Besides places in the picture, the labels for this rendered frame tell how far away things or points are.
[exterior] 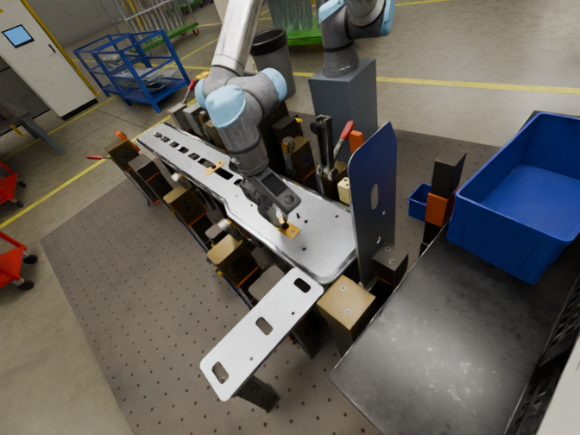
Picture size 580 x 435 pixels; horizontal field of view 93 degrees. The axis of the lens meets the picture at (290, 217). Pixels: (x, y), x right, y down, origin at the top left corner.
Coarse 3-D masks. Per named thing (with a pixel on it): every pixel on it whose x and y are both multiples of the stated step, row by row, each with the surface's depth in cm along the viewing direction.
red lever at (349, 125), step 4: (348, 124) 75; (352, 124) 75; (344, 128) 75; (348, 128) 75; (352, 128) 75; (344, 132) 75; (348, 132) 75; (340, 136) 76; (344, 136) 75; (348, 136) 75; (340, 140) 76; (344, 140) 75; (340, 144) 75; (336, 148) 76; (340, 148) 76; (336, 152) 76; (336, 156) 76; (336, 160) 77; (324, 172) 77
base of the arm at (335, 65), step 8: (352, 40) 102; (328, 48) 103; (336, 48) 102; (344, 48) 102; (352, 48) 104; (328, 56) 105; (336, 56) 104; (344, 56) 103; (352, 56) 104; (328, 64) 107; (336, 64) 105; (344, 64) 105; (352, 64) 105; (328, 72) 108; (336, 72) 107; (344, 72) 106
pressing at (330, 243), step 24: (144, 144) 138; (168, 144) 130; (192, 144) 123; (192, 168) 109; (216, 192) 95; (240, 192) 91; (312, 192) 81; (240, 216) 83; (288, 216) 78; (312, 216) 76; (264, 240) 75; (288, 240) 72; (312, 240) 70; (336, 240) 68; (312, 264) 65; (336, 264) 64
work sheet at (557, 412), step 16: (576, 352) 30; (576, 368) 28; (560, 384) 29; (576, 384) 26; (560, 400) 27; (576, 400) 24; (544, 416) 28; (560, 416) 25; (576, 416) 22; (544, 432) 26; (560, 432) 23; (576, 432) 21
